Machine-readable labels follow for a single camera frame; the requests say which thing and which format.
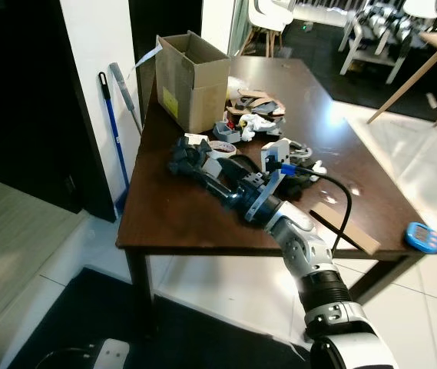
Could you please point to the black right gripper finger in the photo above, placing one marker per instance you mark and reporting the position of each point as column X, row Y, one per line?
column 183, row 171
column 191, row 148

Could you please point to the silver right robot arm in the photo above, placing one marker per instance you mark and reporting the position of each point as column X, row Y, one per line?
column 322, row 269

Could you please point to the small white box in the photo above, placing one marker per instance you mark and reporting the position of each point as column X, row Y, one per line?
column 196, row 139

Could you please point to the white tape roll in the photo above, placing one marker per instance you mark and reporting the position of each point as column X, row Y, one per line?
column 222, row 149

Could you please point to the grey plastic part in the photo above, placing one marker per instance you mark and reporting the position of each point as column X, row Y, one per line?
column 226, row 133

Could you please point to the dark brown wooden table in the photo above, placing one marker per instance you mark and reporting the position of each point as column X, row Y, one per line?
column 203, row 215

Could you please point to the open plain cardboard box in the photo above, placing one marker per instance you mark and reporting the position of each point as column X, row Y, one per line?
column 203, row 92

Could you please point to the white crumpled paper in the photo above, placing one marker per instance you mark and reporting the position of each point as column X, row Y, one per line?
column 258, row 124

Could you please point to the black plastic part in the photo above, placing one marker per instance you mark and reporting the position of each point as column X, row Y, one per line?
column 299, row 154

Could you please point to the small white scrap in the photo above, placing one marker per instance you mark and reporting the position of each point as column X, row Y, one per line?
column 318, row 166

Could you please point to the white paper strip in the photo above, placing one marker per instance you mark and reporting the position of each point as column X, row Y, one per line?
column 147, row 58

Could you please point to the light wooden plank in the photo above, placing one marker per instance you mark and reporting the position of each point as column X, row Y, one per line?
column 349, row 229

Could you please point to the white shell chair wooden legs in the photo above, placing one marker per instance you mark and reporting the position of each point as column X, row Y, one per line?
column 268, row 15

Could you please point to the black floor mat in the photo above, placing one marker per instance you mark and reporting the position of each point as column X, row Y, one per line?
column 203, row 338

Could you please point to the blue digital timer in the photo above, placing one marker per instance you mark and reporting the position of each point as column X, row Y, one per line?
column 423, row 237

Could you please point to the white robot left foot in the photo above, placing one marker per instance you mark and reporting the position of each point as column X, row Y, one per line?
column 113, row 355

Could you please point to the white rack with robot parts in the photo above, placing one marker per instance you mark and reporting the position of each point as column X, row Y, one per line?
column 375, row 34

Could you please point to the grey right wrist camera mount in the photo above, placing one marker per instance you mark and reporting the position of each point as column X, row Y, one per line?
column 273, row 155

